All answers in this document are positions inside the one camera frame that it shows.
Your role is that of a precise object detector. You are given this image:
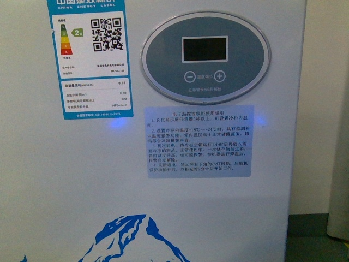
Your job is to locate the China energy label sticker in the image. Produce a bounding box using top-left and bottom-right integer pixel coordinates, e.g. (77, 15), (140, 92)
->
(47, 0), (134, 120)

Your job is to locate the white appliance at right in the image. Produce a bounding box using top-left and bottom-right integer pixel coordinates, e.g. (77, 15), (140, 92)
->
(326, 79), (349, 242)

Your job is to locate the white instruction sticker Chinese text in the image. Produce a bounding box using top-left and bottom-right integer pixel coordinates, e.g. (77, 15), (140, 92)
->
(144, 105), (254, 178)

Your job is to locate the oval grey temperature control panel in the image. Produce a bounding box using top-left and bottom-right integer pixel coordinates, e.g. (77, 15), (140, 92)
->
(141, 11), (272, 105)

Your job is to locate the white chest freezer blue rim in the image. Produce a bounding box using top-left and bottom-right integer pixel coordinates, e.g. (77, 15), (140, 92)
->
(1, 1), (306, 261)

